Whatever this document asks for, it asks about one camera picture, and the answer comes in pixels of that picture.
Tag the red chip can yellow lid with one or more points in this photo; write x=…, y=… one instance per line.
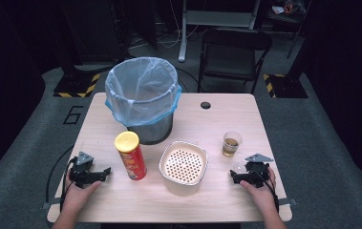
x=131, y=156

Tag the clear plastic cup with tea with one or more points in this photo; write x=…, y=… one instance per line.
x=231, y=144

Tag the hazard-striped black base plate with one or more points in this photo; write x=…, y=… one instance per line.
x=76, y=86
x=287, y=86

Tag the person's right hand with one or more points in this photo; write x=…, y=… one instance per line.
x=261, y=195

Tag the dark side table with clutter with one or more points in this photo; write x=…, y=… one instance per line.
x=285, y=12

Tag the white strainer container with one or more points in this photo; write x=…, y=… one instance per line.
x=183, y=163

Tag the dark cabinet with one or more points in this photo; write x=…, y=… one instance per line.
x=99, y=31

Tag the grey table corner bracket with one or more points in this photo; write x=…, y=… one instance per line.
x=288, y=201

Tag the black folding chair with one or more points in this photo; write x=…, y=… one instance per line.
x=232, y=60

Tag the white desk frame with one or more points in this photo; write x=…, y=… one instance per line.
x=215, y=19

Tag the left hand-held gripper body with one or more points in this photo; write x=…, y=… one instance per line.
x=83, y=173

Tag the metal trash bin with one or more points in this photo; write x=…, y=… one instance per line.
x=154, y=132

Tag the blue plastic bin liner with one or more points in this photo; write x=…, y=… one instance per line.
x=142, y=89

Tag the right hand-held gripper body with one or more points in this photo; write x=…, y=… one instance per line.
x=258, y=173

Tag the person's left hand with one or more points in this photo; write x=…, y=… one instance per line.
x=80, y=195

